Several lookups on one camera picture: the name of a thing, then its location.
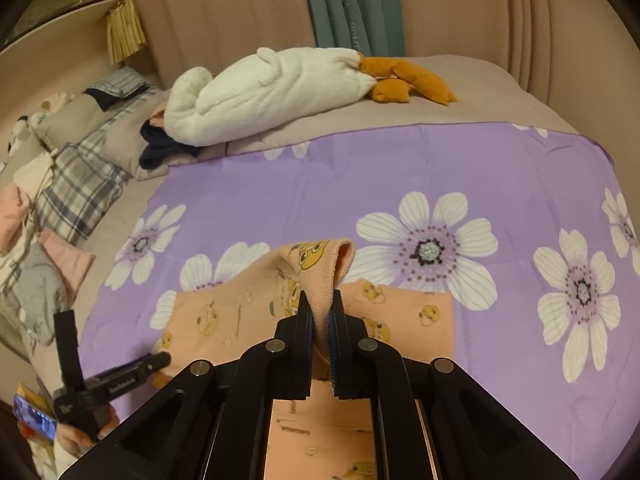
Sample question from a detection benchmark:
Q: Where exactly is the white plush goose toy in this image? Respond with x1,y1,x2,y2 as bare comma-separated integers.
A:
164,46,458,148

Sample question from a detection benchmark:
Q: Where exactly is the pink folded cloth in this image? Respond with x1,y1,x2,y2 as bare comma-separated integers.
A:
0,185,36,241

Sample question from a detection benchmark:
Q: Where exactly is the olive grey pillow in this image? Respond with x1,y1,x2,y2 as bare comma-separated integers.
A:
40,95,112,147

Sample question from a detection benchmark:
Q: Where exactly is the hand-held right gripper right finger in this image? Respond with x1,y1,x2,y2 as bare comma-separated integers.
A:
329,288,583,480

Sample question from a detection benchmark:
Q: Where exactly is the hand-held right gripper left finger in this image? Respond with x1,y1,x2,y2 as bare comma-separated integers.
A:
59,289,314,480

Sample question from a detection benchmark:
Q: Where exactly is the beige bed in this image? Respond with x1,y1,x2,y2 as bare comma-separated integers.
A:
0,52,581,361

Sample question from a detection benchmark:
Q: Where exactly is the striped pillow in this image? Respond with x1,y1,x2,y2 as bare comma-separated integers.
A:
82,66,151,98

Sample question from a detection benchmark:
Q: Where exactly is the small dark cloth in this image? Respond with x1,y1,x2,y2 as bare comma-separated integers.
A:
82,87,126,111

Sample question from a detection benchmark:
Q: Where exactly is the teal curtain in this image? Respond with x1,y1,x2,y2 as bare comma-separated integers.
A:
300,0,406,58

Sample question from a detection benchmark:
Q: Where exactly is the person's left hand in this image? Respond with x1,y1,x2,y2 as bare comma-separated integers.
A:
56,405,121,458

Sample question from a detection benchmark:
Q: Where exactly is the cream cloth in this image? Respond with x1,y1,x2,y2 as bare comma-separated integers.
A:
12,150,56,186

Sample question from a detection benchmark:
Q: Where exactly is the orange printed baby shirt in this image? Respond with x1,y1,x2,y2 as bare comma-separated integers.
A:
152,240,455,480

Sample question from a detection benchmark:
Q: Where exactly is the white wall shelf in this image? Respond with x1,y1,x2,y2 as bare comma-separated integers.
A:
0,0,123,53

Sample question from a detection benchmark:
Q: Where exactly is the beige curtain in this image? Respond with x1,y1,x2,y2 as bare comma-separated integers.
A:
116,0,621,126

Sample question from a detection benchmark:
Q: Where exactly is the white checked sheet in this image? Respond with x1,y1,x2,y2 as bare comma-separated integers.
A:
0,230,31,311

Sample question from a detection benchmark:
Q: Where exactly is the grey plaid quilt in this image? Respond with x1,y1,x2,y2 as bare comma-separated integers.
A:
35,132,133,246

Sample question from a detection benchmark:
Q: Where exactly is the purple floral blanket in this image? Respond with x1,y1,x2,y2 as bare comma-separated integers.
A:
80,121,640,480

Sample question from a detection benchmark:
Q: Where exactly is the navy dark cloth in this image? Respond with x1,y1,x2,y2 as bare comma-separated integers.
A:
138,120,201,171

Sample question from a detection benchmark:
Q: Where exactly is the black white plush toy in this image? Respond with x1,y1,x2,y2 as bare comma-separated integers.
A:
7,114,42,155

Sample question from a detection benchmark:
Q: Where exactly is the yellow tassel fringe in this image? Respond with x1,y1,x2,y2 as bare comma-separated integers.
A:
106,0,148,65

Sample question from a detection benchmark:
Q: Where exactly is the pink flat cloth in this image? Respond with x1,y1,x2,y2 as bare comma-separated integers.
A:
37,230,96,306

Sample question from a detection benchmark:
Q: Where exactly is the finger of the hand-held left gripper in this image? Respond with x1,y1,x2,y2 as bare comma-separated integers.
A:
53,309,85,397
82,351,172,403

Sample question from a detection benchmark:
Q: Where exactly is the grey cloth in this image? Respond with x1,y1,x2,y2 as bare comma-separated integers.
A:
10,250,71,346

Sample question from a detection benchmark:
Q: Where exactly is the beige pillow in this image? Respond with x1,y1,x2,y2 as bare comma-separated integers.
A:
107,89,173,181

